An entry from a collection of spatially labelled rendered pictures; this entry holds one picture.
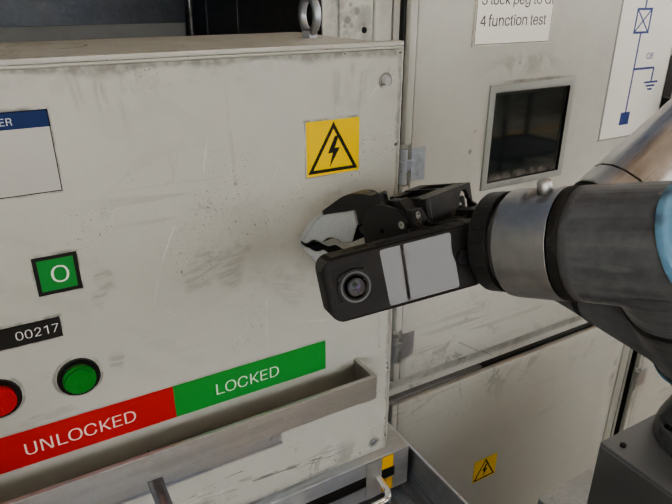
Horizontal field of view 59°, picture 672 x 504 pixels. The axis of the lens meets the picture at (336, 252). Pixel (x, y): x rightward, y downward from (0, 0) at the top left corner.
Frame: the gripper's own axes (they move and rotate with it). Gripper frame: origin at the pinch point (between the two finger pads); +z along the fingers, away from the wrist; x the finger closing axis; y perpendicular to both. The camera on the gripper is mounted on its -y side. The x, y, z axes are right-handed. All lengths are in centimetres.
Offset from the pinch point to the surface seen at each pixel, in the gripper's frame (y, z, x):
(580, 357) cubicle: 77, 13, -47
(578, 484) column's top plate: 41, -3, -50
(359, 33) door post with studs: 25.0, 11.6, 20.1
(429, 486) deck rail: 12.7, 1.7, -34.3
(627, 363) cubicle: 97, 12, -58
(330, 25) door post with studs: 21.3, 12.8, 21.5
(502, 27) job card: 45.6, 3.7, 18.1
